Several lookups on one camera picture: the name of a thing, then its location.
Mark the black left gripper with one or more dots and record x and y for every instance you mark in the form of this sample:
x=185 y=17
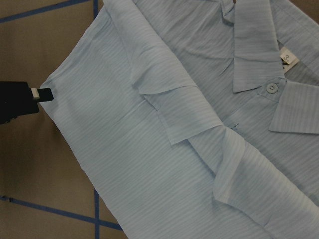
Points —
x=17 y=99

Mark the light blue button-up shirt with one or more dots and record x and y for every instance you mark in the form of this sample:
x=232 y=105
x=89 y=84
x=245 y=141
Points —
x=197 y=119

